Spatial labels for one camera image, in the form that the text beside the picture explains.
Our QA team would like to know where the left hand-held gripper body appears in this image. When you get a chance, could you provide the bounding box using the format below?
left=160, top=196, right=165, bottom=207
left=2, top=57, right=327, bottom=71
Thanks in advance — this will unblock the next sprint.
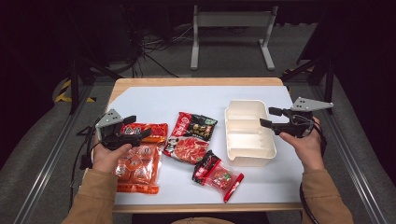
left=94, top=108, right=143, bottom=151

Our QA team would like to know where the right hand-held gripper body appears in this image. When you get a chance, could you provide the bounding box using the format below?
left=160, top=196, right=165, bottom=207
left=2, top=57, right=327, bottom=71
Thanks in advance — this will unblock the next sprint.
left=273, top=96, right=334, bottom=139

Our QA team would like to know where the white divided plastic container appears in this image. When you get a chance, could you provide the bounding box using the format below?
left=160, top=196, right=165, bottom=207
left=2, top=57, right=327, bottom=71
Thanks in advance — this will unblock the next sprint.
left=223, top=99, right=277, bottom=167

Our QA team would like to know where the large orange seasoning packet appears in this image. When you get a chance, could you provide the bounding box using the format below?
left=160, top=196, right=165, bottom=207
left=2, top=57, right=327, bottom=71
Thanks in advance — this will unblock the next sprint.
left=113, top=122, right=169, bottom=195

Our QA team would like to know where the red and black seasoning packet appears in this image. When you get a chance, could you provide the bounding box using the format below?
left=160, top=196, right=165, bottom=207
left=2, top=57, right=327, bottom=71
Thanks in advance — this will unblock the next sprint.
left=170, top=111, right=219, bottom=143

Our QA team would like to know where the person's right hand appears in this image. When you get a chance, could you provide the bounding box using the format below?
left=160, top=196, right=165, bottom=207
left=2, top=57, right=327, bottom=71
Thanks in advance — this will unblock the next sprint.
left=278, top=117, right=327, bottom=173

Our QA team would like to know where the person's left hand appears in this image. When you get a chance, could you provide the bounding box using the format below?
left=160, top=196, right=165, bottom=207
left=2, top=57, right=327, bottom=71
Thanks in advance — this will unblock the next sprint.
left=92, top=143, right=134, bottom=175

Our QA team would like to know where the red packet with meat picture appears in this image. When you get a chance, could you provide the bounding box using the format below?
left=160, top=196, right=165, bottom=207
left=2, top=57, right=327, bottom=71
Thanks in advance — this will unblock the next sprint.
left=163, top=135, right=210, bottom=165

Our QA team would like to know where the black metal stand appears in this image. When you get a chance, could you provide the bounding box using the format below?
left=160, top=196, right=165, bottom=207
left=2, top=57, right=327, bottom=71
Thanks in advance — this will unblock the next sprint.
left=280, top=55, right=336, bottom=105
left=66, top=54, right=123, bottom=116

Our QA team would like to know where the yellow and black floor tape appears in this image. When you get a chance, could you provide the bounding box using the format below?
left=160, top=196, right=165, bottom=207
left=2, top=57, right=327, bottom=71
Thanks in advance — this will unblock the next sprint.
left=53, top=78, right=96, bottom=104

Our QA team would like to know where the red clear tomato seasoning packet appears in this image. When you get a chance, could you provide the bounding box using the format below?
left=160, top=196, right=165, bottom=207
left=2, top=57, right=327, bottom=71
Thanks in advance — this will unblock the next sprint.
left=191, top=149, right=245, bottom=203

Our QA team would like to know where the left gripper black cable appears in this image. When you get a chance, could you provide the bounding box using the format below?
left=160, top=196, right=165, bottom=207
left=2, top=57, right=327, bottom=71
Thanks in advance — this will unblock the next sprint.
left=68, top=116, right=103, bottom=213

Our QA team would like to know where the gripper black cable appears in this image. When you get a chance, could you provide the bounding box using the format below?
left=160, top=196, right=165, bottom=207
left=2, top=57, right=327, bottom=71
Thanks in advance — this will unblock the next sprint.
left=298, top=119, right=329, bottom=224
left=68, top=116, right=103, bottom=213

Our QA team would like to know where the bundle of floor cables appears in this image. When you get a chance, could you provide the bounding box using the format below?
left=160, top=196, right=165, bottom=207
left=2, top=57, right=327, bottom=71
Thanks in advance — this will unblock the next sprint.
left=122, top=21, right=195, bottom=78

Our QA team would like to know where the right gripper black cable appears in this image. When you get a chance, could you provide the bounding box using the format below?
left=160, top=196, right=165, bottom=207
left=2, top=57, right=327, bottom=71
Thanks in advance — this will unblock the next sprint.
left=298, top=119, right=329, bottom=224

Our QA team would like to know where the light desk with metal frame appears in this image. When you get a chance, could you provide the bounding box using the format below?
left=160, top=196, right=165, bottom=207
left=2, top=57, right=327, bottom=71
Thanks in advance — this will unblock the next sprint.
left=190, top=4, right=279, bottom=71

